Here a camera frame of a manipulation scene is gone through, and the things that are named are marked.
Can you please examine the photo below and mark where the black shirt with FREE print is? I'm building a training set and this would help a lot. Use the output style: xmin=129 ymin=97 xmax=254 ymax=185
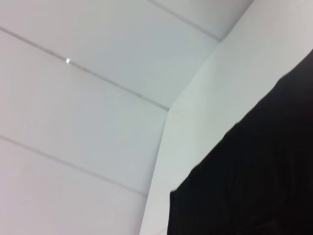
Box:
xmin=167 ymin=48 xmax=313 ymax=235

